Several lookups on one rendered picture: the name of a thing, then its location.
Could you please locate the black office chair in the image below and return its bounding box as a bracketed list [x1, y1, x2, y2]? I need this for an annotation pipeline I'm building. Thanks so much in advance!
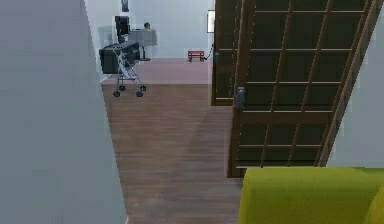
[114, 15, 131, 45]

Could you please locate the small red bench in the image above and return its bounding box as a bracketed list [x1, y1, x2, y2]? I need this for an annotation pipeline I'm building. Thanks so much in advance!
[187, 50, 205, 63]

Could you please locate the grey folding stroller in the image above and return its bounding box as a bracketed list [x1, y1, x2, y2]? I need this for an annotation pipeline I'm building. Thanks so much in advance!
[112, 49, 148, 99]

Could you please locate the brown panelled room door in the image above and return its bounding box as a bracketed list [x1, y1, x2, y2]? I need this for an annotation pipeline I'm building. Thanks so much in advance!
[226, 0, 383, 179]
[210, 0, 243, 107]

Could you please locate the yellow-green sofa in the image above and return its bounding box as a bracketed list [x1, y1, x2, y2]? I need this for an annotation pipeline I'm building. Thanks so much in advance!
[237, 166, 384, 224]

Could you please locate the white framed wall picture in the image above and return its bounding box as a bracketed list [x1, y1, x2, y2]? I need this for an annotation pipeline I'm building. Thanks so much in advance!
[206, 9, 216, 34]

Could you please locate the grey round table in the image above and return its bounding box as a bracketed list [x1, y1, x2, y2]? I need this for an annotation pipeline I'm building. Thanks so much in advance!
[128, 28, 158, 62]

